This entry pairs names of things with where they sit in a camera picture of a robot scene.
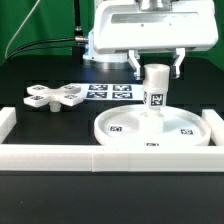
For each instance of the white sheet with markers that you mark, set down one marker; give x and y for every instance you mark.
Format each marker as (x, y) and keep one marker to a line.
(111, 92)

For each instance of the white cross-shaped table base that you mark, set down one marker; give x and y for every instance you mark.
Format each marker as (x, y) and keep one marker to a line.
(40, 95)

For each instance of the white U-shaped boundary frame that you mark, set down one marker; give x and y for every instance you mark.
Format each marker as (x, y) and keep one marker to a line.
(103, 159)

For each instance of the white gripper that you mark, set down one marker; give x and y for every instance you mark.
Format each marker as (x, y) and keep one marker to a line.
(121, 26)

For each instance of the black vertical cable connector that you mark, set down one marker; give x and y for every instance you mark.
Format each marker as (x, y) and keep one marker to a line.
(77, 19)

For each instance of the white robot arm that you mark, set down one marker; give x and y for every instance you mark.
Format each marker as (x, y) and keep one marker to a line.
(117, 60)

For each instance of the white round table top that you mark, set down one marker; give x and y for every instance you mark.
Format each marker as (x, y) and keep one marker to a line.
(133, 125)

